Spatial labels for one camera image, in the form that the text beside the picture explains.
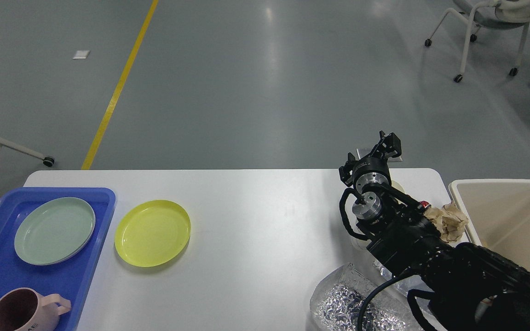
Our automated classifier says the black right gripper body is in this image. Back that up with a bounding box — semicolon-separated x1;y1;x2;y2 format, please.
349;157;392;192

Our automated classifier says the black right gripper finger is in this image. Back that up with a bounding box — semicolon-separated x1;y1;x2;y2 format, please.
370;131;402;160
339;152;356;187

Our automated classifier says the yellow plastic plate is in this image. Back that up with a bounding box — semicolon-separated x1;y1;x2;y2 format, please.
114;200;191;268

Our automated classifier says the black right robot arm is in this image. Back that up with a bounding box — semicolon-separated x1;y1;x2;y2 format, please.
339;131;530;331

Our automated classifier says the small white cup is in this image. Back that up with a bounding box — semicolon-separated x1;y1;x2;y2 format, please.
391;180;406;194

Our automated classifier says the crumpled brown paper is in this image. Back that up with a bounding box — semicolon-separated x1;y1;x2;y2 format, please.
424;201;470;243

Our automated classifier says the crumpled silver foil wrapper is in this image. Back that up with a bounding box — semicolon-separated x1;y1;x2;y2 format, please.
310;263;422;331

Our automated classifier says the beige plastic bin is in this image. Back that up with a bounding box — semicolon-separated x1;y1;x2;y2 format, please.
449;179;530;271

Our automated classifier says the white chair top right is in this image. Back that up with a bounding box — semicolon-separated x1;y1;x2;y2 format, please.
424;0;530;83

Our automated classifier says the pale green plate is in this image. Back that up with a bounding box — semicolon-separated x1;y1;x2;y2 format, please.
13;197;96;266

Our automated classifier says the pink mug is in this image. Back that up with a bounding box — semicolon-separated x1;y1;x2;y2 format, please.
0;287;72;331

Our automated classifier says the blue plastic tray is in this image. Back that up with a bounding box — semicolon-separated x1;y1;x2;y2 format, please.
0;187;116;331

